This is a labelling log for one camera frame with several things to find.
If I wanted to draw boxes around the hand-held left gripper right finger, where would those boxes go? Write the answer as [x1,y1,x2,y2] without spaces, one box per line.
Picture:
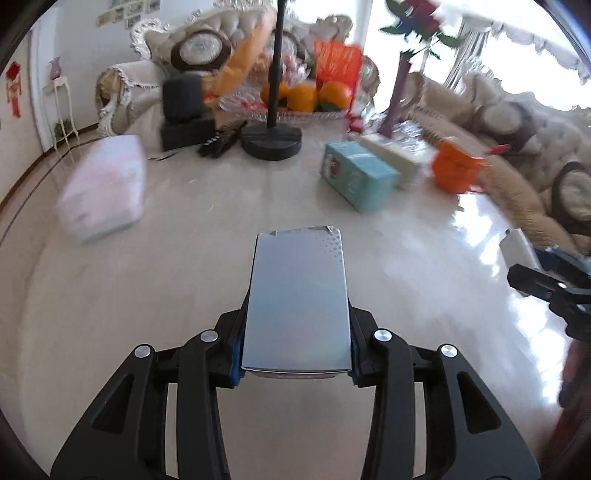
[346,300,541,480]

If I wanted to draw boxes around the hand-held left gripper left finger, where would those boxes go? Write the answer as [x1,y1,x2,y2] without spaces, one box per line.
[50,295,252,480]

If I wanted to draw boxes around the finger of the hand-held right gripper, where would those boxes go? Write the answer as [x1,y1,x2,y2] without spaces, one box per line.
[536,247,591,280]
[507,264,591,342]

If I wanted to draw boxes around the small white box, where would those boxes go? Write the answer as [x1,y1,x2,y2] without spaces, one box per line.
[501,228,541,278]

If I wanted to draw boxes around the silver holographic box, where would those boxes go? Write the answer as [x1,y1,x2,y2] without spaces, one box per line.
[241,225,352,381]

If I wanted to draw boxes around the round tufted cushion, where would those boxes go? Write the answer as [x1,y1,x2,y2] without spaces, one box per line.
[171,28,234,72]
[279,28,311,61]
[549,161,591,236]
[475,99,539,153]

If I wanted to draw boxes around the beige sofa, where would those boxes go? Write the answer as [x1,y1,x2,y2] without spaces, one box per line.
[406,69,591,257]

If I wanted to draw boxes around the orange cup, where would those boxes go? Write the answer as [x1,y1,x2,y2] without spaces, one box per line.
[431,140,488,195]

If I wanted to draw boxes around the small teal box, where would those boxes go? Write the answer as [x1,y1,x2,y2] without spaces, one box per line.
[320,141,402,213]

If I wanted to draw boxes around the white cream box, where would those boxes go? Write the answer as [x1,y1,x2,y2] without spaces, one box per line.
[360,134,432,190]

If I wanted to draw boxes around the white tissue pack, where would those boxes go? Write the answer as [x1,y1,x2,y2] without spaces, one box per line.
[55,135,147,245]

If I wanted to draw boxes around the black phone stand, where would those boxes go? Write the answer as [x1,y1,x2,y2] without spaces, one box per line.
[240,0,303,161]

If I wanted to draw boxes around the small black device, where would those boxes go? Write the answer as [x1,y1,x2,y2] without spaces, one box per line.
[198,121,247,158]

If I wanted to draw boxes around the purple flower vase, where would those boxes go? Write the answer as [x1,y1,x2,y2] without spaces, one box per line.
[381,53,411,134]

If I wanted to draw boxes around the lace curtain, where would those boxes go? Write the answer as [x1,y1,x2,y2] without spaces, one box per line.
[438,0,591,84]

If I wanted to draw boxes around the black flat box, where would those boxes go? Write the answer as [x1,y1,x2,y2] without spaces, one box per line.
[160,117,217,151]

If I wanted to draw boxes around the clear fruit tray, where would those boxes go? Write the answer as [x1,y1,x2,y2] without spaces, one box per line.
[217,90,352,123]

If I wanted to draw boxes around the orange fruit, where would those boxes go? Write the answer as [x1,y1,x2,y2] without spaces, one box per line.
[318,80,354,112]
[287,84,319,112]
[261,83,291,109]

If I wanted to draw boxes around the black cylinder speaker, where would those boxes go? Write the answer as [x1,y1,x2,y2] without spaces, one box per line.
[163,74,205,124]

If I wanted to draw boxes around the red artificial flowers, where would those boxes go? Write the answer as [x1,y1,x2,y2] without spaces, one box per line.
[381,0,462,61]

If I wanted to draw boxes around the ornate white sofa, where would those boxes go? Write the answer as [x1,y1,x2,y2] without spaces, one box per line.
[95,0,379,137]

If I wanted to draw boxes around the orange-red printed bag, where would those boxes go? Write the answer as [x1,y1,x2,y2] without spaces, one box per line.
[314,41,363,116]

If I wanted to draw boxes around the white side table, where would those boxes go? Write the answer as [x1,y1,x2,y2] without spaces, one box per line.
[44,76,80,151]

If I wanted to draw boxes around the red hanging wall decoration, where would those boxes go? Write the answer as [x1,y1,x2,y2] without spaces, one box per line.
[4,62,24,118]

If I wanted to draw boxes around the wall photo frames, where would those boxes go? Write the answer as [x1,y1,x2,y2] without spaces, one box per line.
[97,0,160,31]

